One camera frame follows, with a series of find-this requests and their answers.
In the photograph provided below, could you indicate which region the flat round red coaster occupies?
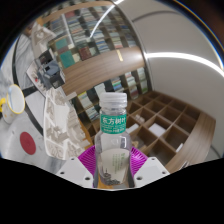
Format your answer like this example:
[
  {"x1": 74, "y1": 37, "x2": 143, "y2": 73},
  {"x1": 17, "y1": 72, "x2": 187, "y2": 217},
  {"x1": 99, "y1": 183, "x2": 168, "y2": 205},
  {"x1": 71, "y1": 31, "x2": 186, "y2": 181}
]
[{"x1": 19, "y1": 131, "x2": 37, "y2": 156}]

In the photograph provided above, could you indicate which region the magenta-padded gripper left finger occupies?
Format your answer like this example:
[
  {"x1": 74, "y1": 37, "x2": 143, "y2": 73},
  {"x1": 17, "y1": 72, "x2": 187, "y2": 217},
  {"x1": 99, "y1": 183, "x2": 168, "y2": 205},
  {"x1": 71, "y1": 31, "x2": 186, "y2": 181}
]
[{"x1": 54, "y1": 144, "x2": 99, "y2": 188}]

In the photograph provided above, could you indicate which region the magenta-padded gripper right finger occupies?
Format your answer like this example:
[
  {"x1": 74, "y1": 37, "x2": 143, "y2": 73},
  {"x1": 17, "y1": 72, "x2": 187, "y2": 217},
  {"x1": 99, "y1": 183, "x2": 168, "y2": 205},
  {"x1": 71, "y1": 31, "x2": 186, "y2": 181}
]
[{"x1": 128, "y1": 146, "x2": 171, "y2": 188}]

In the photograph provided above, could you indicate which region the white city architectural model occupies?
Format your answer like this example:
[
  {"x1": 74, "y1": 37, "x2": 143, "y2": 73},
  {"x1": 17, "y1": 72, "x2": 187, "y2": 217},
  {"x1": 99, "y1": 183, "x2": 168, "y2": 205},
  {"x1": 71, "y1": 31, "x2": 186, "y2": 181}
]
[{"x1": 43, "y1": 88, "x2": 93, "y2": 160}]

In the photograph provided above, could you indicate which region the straight ceiling light strip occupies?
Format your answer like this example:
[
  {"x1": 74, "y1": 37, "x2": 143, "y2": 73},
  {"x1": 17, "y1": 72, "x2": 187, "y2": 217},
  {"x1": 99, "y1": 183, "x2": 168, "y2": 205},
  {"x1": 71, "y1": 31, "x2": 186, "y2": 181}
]
[{"x1": 144, "y1": 51, "x2": 224, "y2": 77}]

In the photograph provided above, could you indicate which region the wooden cubby shelf unit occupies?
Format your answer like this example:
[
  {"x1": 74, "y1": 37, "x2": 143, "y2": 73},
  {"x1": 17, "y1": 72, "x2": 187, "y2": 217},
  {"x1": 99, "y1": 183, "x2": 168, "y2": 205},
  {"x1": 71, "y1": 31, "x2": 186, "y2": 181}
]
[{"x1": 86, "y1": 89, "x2": 218, "y2": 174}]

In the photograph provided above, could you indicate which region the white mug yellow handle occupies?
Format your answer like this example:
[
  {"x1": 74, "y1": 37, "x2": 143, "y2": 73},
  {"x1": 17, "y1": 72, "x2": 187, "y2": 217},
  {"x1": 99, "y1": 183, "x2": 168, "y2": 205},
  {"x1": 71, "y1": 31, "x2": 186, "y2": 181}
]
[{"x1": 0, "y1": 83, "x2": 26, "y2": 125}]

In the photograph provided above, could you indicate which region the clear plastic bottle green label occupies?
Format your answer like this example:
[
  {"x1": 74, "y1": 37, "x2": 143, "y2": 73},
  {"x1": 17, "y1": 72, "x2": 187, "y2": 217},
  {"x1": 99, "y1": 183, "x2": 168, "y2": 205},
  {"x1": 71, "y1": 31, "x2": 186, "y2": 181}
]
[{"x1": 93, "y1": 92, "x2": 133, "y2": 188}]

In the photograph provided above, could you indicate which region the tall bookshelf with books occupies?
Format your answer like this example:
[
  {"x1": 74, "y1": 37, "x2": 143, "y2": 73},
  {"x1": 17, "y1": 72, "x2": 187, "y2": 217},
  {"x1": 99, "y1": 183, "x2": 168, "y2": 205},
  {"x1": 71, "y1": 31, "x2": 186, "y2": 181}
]
[{"x1": 71, "y1": 66, "x2": 149, "y2": 123}]

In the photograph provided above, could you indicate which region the dark grey building model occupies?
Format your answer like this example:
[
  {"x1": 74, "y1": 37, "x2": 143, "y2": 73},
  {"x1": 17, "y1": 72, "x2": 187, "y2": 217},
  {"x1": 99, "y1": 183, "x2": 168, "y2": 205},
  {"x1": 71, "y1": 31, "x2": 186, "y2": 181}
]
[{"x1": 34, "y1": 48, "x2": 67, "y2": 91}]

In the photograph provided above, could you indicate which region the curved ceiling light strip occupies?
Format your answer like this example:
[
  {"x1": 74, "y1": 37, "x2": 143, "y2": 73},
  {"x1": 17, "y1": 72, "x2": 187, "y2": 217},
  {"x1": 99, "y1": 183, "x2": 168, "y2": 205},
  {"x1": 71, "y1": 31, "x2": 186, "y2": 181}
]
[{"x1": 88, "y1": 0, "x2": 125, "y2": 38}]

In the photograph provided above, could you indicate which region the beige building model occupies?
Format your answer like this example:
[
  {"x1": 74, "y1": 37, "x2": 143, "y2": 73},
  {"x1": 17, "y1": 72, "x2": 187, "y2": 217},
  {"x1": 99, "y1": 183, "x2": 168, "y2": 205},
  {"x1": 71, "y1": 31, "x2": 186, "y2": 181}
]
[{"x1": 31, "y1": 23, "x2": 58, "y2": 51}]

